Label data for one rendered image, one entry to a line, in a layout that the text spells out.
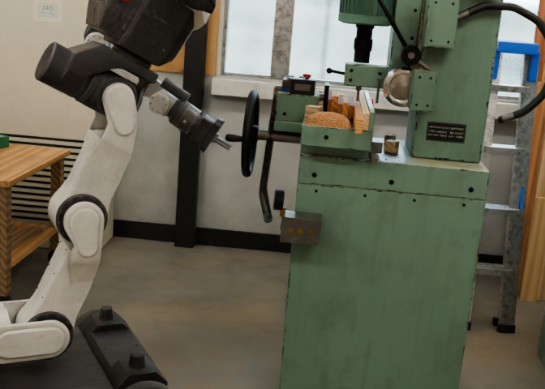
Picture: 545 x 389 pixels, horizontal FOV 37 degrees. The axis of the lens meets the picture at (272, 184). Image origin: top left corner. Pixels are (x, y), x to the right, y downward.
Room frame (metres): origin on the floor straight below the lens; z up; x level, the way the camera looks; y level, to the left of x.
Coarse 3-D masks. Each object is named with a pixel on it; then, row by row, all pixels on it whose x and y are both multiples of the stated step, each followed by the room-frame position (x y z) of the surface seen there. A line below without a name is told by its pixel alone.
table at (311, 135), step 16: (288, 128) 2.55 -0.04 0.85; (304, 128) 2.34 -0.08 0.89; (320, 128) 2.33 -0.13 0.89; (336, 128) 2.33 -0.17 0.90; (352, 128) 2.35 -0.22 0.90; (304, 144) 2.34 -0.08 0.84; (320, 144) 2.33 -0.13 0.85; (336, 144) 2.33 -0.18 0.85; (352, 144) 2.33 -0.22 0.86; (368, 144) 2.33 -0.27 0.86
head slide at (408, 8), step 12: (396, 0) 2.55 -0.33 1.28; (408, 0) 2.53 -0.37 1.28; (420, 0) 2.53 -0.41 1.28; (396, 12) 2.54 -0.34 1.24; (408, 12) 2.53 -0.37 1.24; (420, 12) 2.53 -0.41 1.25; (408, 24) 2.53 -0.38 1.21; (396, 36) 2.54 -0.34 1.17; (408, 36) 2.53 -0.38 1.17; (396, 48) 2.54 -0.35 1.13; (396, 60) 2.54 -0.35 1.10
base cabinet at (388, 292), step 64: (320, 192) 2.40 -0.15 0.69; (384, 192) 2.39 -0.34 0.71; (320, 256) 2.40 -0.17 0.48; (384, 256) 2.38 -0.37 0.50; (448, 256) 2.37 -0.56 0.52; (320, 320) 2.39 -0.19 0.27; (384, 320) 2.38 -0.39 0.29; (448, 320) 2.37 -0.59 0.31; (320, 384) 2.39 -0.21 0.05; (384, 384) 2.38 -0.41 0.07; (448, 384) 2.37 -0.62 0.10
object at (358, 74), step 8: (352, 64) 2.58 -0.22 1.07; (360, 64) 2.59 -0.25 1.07; (368, 64) 2.62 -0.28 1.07; (352, 72) 2.58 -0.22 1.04; (360, 72) 2.58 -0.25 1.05; (368, 72) 2.57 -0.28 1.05; (376, 72) 2.57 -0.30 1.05; (384, 72) 2.57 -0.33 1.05; (344, 80) 2.58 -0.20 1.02; (352, 80) 2.58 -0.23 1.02; (360, 80) 2.58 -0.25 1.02; (368, 80) 2.57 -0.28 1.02; (376, 80) 2.57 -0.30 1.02; (360, 88) 2.60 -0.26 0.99
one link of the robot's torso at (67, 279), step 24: (72, 216) 2.09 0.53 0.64; (96, 216) 2.11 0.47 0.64; (72, 240) 2.09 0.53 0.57; (96, 240) 2.11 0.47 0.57; (72, 264) 2.10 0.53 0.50; (96, 264) 2.14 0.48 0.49; (48, 288) 2.11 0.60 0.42; (72, 288) 2.13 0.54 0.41; (24, 312) 2.13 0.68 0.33; (48, 312) 2.10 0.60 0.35; (72, 312) 2.13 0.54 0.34; (72, 336) 2.12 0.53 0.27
